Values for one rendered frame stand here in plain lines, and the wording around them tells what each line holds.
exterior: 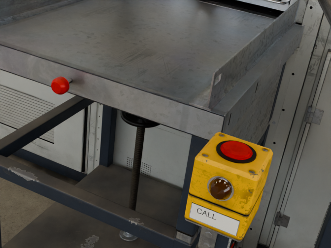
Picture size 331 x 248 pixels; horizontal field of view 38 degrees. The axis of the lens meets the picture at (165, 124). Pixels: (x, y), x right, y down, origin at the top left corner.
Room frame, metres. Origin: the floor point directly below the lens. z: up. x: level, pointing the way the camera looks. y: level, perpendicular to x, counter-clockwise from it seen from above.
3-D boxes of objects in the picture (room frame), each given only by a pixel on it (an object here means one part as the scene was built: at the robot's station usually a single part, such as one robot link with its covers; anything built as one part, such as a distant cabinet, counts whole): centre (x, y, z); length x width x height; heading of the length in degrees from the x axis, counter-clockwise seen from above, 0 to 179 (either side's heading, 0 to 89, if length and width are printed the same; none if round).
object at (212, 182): (0.46, -0.07, 0.87); 0.03 x 0.01 x 0.03; 68
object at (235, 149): (0.51, -0.09, 0.90); 0.04 x 0.04 x 0.02
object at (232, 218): (0.51, -0.09, 0.85); 0.08 x 0.08 x 0.10; 68
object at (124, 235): (1.14, 0.06, 0.18); 0.06 x 0.06 x 0.02
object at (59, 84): (0.81, 0.20, 0.82); 0.04 x 0.03 x 0.03; 158
